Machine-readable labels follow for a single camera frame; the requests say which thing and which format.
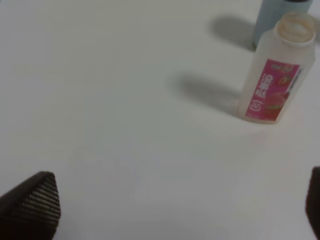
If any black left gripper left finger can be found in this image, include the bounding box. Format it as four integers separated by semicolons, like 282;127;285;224
0;171;61;240

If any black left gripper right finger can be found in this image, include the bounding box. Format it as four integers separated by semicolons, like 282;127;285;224
305;166;320;240

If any clear bottle with pink label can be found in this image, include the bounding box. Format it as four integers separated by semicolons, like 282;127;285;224
238;12;316;124

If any teal plastic cup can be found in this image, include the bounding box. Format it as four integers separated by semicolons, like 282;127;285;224
252;0;313;49

